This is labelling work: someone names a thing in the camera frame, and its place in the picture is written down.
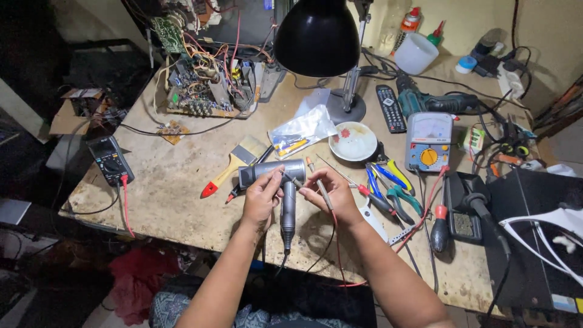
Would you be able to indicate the black desk lamp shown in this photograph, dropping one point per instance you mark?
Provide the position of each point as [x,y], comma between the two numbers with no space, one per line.
[319,41]

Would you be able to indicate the black soldering iron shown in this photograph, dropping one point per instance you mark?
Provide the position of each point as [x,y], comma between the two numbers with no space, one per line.
[483,212]

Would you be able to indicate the black remote control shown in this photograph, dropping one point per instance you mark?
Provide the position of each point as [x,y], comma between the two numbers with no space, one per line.
[391,109]

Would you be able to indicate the blue and yellow pliers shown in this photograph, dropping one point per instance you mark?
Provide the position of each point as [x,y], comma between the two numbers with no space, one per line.
[401,175]

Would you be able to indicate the person's left hand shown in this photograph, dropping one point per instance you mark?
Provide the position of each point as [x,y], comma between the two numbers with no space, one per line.
[258,200]

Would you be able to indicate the white plastic cup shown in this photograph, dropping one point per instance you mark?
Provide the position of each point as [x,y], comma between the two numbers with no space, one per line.
[414,53]

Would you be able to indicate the clear plastic zip bag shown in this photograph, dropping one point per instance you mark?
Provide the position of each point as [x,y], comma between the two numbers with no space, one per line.
[303,130]

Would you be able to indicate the black test probe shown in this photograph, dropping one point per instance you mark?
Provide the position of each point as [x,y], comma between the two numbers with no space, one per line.
[294,180]

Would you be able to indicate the wooden paint brush red tip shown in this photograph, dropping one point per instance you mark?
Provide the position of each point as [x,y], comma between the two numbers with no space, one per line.
[237,161]

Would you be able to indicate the grey probe with orange tip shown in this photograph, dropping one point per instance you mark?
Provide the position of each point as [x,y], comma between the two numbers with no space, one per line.
[324,193]

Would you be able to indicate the small brown circuit board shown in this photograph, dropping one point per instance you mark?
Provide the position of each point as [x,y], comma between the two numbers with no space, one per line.
[173,132]

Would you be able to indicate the person's patterned clothing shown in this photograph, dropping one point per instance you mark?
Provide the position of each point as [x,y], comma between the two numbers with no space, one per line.
[173,309]

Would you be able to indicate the person's right hand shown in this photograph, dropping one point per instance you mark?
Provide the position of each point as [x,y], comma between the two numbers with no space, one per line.
[339,200]

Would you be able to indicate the black pen with red end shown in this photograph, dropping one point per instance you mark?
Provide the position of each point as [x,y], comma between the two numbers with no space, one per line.
[259,159]

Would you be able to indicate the black soldering iron stand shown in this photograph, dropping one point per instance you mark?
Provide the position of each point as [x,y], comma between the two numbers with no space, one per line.
[462,223]

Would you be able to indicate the red cloth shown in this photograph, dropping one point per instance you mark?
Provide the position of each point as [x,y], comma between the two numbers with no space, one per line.
[139,282]

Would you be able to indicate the opened television set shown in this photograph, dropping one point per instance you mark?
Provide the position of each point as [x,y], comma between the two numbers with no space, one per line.
[237,20]

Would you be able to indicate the cardboard box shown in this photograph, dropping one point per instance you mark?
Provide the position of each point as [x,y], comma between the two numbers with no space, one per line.
[68,118]

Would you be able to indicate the black appliance box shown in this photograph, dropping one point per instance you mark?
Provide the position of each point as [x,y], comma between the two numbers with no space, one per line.
[524,255]

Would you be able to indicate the grey hair dryer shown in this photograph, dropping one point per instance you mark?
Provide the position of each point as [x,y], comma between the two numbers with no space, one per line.
[289,214]

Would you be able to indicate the teal electric drill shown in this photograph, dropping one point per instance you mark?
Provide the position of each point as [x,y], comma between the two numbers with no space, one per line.
[421,102]

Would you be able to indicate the red analog meter lead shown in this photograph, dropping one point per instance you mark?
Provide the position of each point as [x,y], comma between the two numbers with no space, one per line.
[426,209]

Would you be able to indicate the small green and white box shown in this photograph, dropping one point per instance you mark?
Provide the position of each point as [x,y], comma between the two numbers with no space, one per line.
[474,140]

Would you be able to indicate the white bowl with red flower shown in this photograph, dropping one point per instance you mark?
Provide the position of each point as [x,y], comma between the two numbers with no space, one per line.
[353,142]

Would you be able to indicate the black and red screwdriver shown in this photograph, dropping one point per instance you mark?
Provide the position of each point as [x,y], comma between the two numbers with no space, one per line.
[440,232]

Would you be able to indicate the spray can with red cap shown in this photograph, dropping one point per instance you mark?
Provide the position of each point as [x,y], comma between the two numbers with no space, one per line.
[407,27]

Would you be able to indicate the white plastic piece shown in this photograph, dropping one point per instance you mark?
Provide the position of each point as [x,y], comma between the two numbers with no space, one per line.
[376,223]

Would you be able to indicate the exposed electronics chassis board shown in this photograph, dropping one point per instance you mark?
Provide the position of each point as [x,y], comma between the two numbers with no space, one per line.
[209,89]

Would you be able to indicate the black digital multimeter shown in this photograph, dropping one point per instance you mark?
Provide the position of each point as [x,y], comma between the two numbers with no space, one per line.
[110,160]

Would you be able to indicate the white power strip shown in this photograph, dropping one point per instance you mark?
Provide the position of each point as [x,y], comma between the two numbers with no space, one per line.
[510,82]

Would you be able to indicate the green bottle with red nozzle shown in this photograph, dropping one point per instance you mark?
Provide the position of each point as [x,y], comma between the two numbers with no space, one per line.
[436,36]

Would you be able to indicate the white plastic frame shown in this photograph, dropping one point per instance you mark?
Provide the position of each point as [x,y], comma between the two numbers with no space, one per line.
[546,218]

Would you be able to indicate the grey plug strip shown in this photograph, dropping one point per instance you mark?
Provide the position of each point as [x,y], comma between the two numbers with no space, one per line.
[271,82]

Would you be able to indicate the black power adapter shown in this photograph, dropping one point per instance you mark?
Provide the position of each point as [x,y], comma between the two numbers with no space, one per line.
[487,66]

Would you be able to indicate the grey analog multimeter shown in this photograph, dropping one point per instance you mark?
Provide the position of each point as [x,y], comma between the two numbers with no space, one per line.
[428,141]

